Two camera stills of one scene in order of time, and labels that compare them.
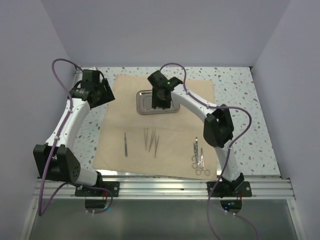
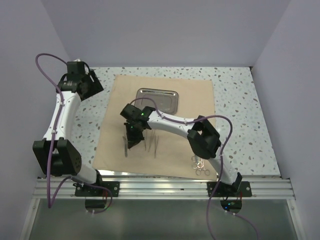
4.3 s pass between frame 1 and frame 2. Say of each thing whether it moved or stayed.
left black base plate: stayed
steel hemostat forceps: stayed
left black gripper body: moved
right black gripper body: moved
